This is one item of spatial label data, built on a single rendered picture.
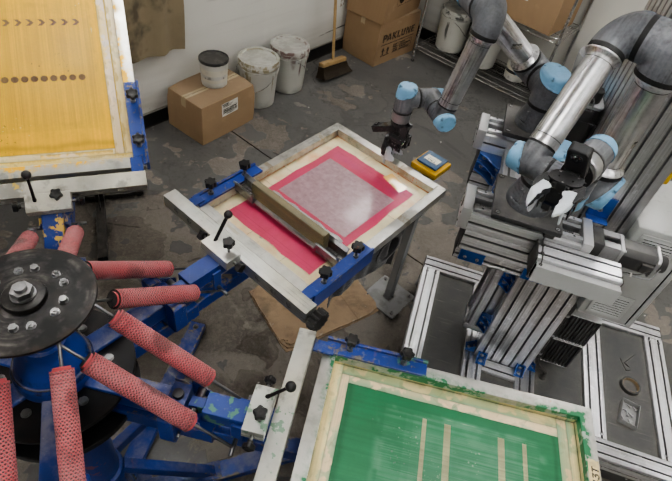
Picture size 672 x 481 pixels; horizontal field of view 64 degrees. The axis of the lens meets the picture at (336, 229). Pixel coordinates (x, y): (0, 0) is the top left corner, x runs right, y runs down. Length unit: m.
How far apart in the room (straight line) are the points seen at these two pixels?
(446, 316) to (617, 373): 0.85
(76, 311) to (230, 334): 1.57
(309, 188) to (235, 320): 1.01
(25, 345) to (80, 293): 0.16
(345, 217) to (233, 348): 1.05
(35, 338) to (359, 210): 1.20
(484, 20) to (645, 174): 0.71
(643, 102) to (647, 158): 0.39
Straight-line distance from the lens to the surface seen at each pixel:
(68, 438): 1.31
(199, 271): 1.70
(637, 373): 3.08
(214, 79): 3.90
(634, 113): 1.59
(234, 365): 2.71
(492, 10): 1.89
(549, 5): 4.64
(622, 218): 2.07
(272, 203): 1.91
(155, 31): 3.74
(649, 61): 1.54
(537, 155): 1.44
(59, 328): 1.31
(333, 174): 2.18
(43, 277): 1.41
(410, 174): 2.21
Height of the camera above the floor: 2.34
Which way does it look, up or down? 44 degrees down
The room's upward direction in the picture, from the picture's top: 11 degrees clockwise
